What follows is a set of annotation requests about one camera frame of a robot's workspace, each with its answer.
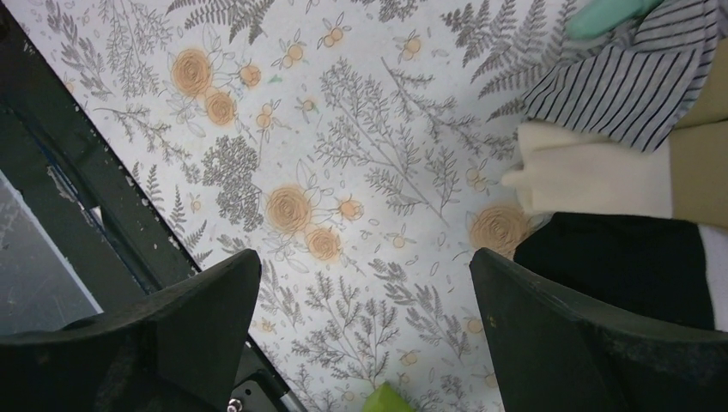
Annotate green small block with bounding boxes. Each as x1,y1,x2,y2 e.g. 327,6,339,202
361,382,415,412

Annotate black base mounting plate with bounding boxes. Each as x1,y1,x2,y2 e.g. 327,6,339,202
1,8,302,411

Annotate mint green rolled cloth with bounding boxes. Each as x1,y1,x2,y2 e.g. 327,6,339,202
565,0,663,40

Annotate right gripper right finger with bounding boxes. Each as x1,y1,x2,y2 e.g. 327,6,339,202
470,249,727,411

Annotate grey striped cloth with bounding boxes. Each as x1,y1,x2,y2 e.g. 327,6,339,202
524,1,727,152

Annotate tan beige cloth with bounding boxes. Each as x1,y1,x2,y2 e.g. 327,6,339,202
669,39,727,228

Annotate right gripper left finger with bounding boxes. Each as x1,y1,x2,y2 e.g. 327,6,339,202
1,250,262,411

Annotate cream white cloth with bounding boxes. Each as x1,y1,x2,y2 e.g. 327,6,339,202
501,121,673,218

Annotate floral patterned table mat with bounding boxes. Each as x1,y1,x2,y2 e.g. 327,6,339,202
6,1,581,411

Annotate black cloth pile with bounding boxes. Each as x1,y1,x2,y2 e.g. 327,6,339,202
514,213,727,331

